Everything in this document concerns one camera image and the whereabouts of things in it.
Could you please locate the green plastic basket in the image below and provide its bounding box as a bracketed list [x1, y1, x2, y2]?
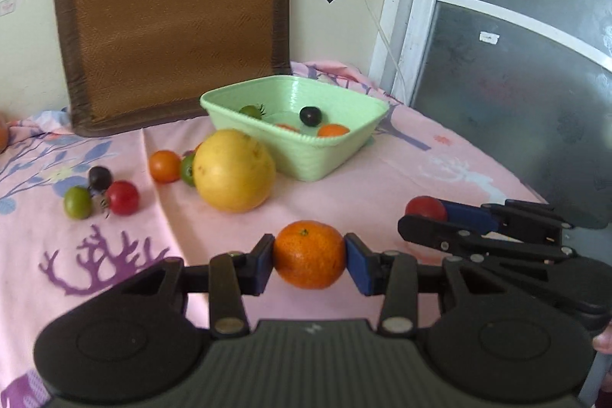
[200, 75, 389, 182]

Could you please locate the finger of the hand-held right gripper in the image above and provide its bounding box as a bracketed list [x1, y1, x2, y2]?
[398, 215, 577, 265]
[436, 199, 575, 244]

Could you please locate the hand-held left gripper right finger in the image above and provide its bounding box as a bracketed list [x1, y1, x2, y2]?
[343, 232, 510, 337]

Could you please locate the pink printed bedsheet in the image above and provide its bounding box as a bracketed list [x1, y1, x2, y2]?
[0, 61, 550, 408]

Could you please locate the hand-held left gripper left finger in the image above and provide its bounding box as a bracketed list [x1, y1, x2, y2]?
[115, 233, 277, 338]

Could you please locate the yellow grapefruit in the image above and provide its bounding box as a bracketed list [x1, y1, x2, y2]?
[192, 129, 277, 214]

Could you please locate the brown woven seat cushion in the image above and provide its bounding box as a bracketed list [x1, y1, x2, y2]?
[52, 0, 292, 138]

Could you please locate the white frosted glass door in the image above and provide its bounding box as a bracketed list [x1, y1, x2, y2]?
[368, 0, 612, 241]

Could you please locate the red tomato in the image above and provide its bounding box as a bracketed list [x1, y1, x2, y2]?
[105, 181, 140, 216]
[405, 196, 448, 222]

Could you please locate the person's right hand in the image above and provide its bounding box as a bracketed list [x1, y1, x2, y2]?
[592, 324, 612, 355]

